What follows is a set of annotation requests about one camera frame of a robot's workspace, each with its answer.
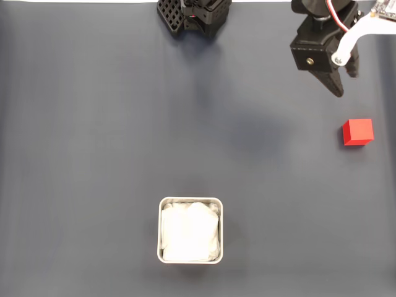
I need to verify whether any white cloth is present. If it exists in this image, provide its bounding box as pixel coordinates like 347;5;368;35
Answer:
160;200;221;262

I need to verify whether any red white black servo cable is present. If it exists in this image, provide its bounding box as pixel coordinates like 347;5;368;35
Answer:
325;0;351;32

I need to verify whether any square metal box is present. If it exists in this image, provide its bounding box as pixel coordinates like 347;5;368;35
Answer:
157;196;224;265

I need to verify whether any dark grey table mat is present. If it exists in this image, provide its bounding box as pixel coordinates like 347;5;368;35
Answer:
0;1;396;297

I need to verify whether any red cube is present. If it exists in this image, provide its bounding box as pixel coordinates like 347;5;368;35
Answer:
342;118;375;147

